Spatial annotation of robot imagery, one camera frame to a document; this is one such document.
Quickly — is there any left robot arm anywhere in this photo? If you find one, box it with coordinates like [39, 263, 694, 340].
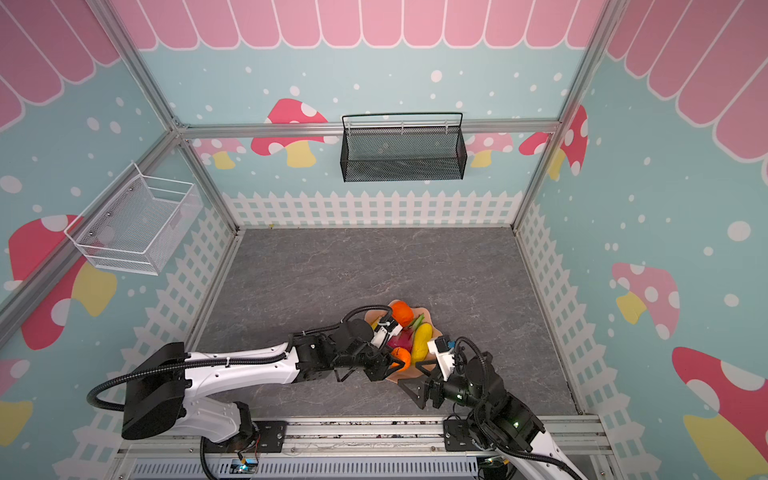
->
[86, 305, 404, 449]

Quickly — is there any small orange tangerine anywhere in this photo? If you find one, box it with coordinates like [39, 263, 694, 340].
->
[390, 348, 411, 372]

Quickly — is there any pink scalloped fruit bowl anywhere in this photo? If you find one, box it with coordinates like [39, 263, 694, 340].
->
[386, 300, 442, 383]

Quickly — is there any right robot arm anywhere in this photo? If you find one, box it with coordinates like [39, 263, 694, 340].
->
[397, 336, 585, 479]

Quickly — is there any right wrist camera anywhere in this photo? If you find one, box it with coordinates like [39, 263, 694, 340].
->
[427, 335, 456, 381]

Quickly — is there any white wire wall basket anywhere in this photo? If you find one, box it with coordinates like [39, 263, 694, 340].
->
[64, 163, 204, 276]

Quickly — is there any pink dragon fruit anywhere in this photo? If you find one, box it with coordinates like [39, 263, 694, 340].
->
[387, 329, 415, 352]

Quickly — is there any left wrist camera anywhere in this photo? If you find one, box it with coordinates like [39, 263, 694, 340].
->
[372, 317, 402, 348]

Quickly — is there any black mesh wall basket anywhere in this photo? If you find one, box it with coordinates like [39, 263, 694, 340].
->
[340, 112, 468, 182]

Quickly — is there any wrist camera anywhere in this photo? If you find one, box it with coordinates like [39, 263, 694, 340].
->
[372, 317, 402, 348]
[427, 335, 456, 381]

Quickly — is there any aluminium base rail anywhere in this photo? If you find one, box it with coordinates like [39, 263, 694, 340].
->
[107, 413, 619, 480]

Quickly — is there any large orange fruit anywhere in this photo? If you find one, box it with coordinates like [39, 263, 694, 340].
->
[390, 300, 415, 328]

